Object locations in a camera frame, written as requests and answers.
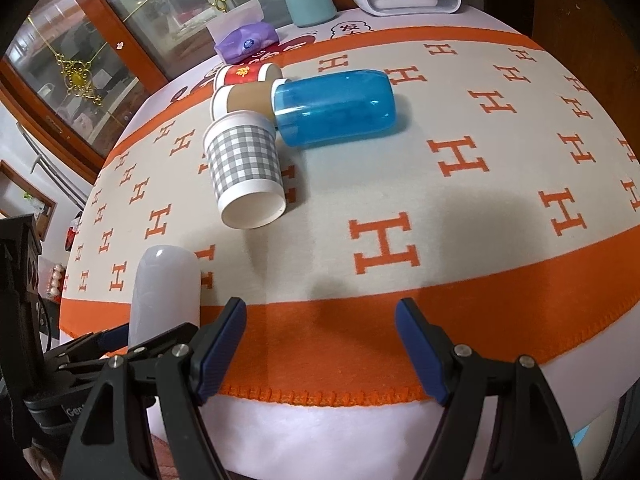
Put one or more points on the white plastic cup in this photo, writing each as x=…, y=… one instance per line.
x=167, y=292

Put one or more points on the blue plastic cup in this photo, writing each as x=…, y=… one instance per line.
x=333, y=107

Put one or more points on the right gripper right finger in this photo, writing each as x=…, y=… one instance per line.
x=530, y=438

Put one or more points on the brown sleeve paper cup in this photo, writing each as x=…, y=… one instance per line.
x=256, y=96

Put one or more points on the wooden glass sliding door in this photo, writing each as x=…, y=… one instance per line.
x=74, y=72

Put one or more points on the purple tissue pack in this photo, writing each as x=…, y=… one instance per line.
x=241, y=32

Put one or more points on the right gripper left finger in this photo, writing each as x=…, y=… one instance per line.
x=181, y=370

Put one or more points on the grey checked paper cup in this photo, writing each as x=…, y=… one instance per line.
x=244, y=165

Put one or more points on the red egg carton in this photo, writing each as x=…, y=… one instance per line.
x=52, y=279

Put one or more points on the red paper cup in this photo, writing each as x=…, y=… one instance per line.
x=241, y=74

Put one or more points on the orange H-pattern tablecloth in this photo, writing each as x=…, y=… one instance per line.
x=506, y=203

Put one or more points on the teal canister with lid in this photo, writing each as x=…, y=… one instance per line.
x=311, y=12

